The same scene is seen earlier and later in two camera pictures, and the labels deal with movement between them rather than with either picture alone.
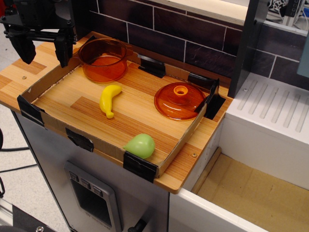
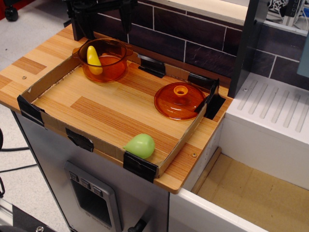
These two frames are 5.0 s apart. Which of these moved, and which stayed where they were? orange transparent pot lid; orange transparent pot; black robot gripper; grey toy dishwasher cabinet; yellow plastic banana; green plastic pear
Moved: yellow plastic banana; black robot gripper
Stayed: green plastic pear; grey toy dishwasher cabinet; orange transparent pot; orange transparent pot lid
